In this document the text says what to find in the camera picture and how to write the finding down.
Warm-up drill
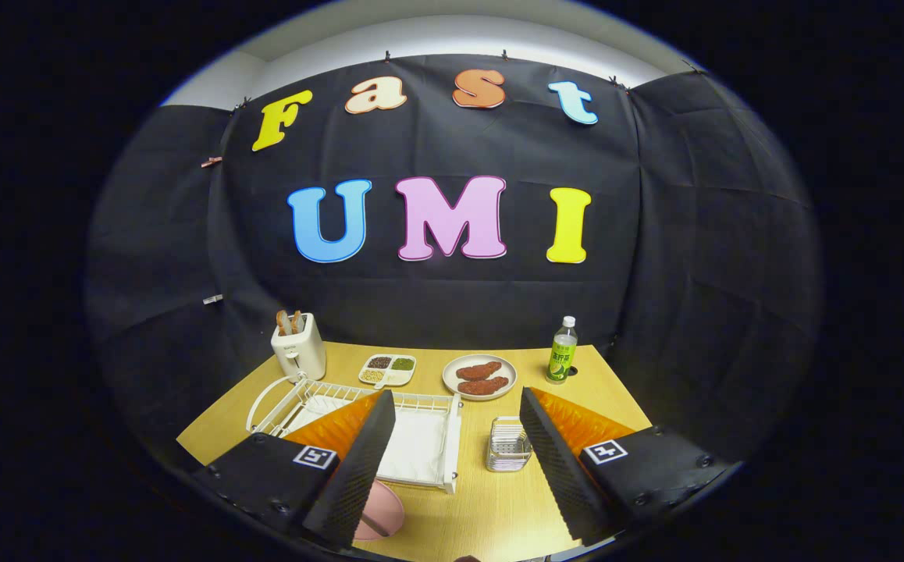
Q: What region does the white wire dish rack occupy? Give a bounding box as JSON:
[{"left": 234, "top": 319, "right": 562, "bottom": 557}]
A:
[{"left": 246, "top": 375, "right": 463, "bottom": 495}]

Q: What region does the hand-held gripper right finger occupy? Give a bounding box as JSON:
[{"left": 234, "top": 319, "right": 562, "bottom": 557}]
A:
[{"left": 518, "top": 386, "right": 734, "bottom": 547}]

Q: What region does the green label drink bottle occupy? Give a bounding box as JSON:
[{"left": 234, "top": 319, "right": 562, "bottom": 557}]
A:
[{"left": 546, "top": 315, "right": 579, "bottom": 385}]

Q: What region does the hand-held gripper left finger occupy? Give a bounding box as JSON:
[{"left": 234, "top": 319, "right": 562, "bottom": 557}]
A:
[{"left": 193, "top": 389, "right": 397, "bottom": 551}]

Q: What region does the white divided bean tray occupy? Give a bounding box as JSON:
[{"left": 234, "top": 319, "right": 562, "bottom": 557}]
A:
[{"left": 358, "top": 354, "right": 418, "bottom": 389}]

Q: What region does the white plate with sausages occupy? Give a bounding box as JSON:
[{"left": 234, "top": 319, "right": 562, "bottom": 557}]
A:
[{"left": 442, "top": 354, "right": 518, "bottom": 401}]

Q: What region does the metal wire basket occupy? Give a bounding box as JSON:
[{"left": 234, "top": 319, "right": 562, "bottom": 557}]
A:
[{"left": 486, "top": 416, "right": 533, "bottom": 472}]

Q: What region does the white toaster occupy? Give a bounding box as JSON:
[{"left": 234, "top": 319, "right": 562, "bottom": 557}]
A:
[{"left": 271, "top": 313, "right": 327, "bottom": 382}]

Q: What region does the pink plate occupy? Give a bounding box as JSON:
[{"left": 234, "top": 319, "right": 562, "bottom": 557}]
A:
[{"left": 354, "top": 480, "right": 406, "bottom": 541}]

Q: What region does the black backdrop cloth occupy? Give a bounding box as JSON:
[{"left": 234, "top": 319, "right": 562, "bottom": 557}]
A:
[{"left": 85, "top": 53, "right": 824, "bottom": 469}]

